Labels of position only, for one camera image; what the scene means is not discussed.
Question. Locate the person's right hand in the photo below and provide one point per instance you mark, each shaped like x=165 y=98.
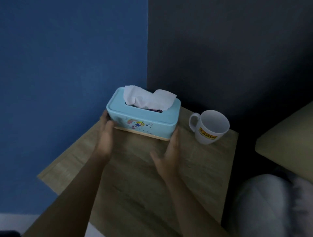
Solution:
x=168 y=158

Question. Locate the person's left hand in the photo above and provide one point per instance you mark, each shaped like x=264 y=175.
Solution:
x=105 y=138

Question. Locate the person's right thumb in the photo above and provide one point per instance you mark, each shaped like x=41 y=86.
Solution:
x=155 y=158

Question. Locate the person's left fingers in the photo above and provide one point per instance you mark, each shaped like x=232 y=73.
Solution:
x=105 y=117

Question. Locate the light blue tissue box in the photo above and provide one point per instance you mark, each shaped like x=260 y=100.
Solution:
x=144 y=117

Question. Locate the person's right forearm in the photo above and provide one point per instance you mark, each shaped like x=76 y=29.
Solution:
x=193 y=207

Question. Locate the person's left forearm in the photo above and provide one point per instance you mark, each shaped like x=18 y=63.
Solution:
x=73 y=193

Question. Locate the wooden bedside table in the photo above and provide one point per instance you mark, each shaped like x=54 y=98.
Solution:
x=137 y=175

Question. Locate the white tissue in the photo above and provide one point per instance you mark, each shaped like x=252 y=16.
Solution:
x=146 y=99

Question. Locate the white mug with yellow label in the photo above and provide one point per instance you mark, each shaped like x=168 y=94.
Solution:
x=207 y=129

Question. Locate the beige mattress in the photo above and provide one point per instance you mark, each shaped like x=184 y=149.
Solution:
x=288 y=144

